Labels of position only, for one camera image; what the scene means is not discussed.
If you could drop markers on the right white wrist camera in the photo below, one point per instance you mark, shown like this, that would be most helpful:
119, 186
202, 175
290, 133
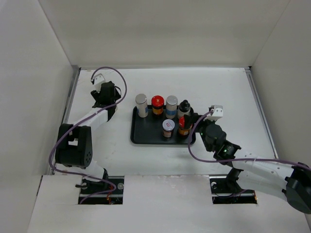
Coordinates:
216, 112

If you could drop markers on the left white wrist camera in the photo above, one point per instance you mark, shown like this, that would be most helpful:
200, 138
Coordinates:
98, 80

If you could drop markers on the red lid jar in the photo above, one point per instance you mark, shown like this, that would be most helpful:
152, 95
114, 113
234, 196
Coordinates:
157, 103
184, 126

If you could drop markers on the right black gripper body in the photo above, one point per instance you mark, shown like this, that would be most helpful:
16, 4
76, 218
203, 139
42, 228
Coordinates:
201, 128

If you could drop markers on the silver lid blue jar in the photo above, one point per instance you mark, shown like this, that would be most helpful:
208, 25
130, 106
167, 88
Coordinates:
141, 105

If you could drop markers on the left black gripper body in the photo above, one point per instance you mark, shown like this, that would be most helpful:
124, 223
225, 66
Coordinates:
96, 95

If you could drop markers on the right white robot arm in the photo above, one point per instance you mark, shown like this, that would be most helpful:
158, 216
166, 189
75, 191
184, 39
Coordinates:
286, 180

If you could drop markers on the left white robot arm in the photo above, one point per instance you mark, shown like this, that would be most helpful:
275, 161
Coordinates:
73, 152

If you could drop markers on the white lid spice jar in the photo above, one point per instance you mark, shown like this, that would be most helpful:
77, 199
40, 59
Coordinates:
168, 126

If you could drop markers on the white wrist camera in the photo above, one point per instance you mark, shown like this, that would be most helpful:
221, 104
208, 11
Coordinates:
216, 112
98, 80

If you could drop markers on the black cap white bottle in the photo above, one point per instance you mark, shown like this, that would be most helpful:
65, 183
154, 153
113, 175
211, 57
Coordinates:
183, 109

